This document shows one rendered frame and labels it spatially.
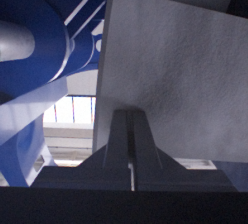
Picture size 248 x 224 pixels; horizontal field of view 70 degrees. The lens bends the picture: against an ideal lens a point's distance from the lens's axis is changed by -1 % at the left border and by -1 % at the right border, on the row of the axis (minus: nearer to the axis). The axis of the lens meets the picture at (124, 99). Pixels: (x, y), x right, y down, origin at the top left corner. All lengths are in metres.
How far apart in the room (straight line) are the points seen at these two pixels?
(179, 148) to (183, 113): 0.03
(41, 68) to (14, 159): 2.44
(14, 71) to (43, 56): 0.10
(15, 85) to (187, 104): 0.51
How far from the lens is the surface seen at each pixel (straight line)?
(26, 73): 0.57
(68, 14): 0.56
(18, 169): 2.98
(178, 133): 0.17
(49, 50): 0.54
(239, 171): 0.26
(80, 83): 9.62
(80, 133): 9.77
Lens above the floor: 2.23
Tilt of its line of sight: 16 degrees up
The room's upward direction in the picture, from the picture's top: 179 degrees counter-clockwise
